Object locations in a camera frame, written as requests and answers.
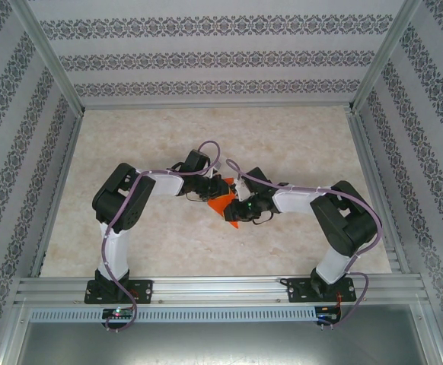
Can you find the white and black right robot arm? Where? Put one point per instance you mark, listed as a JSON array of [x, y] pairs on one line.
[[343, 220]]

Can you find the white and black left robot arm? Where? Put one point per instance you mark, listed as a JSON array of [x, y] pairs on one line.
[[122, 197]]

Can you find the steel sheet tray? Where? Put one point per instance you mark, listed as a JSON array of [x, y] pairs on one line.
[[221, 344]]

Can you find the right controller board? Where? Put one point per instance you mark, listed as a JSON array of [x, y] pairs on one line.
[[329, 315]]

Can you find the left controller board green light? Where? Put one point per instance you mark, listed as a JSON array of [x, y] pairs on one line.
[[118, 313]]

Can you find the aluminium mounting rail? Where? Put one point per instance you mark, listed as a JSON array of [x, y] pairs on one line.
[[214, 289]]

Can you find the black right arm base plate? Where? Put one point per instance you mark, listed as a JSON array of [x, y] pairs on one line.
[[295, 291]]

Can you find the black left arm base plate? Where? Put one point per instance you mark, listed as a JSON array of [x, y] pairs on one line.
[[145, 291]]

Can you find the aluminium side rail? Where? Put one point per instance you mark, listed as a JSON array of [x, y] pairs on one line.
[[56, 197], [379, 197]]

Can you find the aluminium frame post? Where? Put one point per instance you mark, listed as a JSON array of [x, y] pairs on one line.
[[46, 57], [387, 53]]

